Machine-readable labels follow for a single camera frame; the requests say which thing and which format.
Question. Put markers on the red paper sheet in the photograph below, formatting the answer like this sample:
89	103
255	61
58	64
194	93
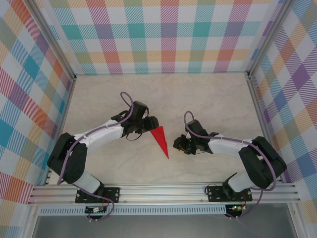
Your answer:
161	138

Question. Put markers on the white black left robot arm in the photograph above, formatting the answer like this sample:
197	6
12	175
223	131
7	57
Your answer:
104	134

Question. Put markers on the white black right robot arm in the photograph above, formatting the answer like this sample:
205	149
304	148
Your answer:
223	146

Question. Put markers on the circuit board with LED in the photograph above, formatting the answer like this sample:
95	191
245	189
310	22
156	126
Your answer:
239	207

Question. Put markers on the black circuit board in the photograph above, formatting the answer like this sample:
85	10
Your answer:
90	210

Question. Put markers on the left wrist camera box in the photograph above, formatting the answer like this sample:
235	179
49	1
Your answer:
140	109

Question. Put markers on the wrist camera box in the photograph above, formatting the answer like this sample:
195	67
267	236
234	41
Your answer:
196	127
140	109

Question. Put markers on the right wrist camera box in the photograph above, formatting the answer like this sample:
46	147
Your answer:
196	127

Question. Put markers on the aluminium frame beam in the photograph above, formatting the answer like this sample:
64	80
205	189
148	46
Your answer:
161	193

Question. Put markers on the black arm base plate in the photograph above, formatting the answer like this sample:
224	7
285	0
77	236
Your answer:
112	194
213	194

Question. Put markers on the aluminium table edge rail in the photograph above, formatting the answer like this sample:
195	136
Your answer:
258	109

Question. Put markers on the aluminium frame post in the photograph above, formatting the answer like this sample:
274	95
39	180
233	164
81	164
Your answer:
268	37
53	41

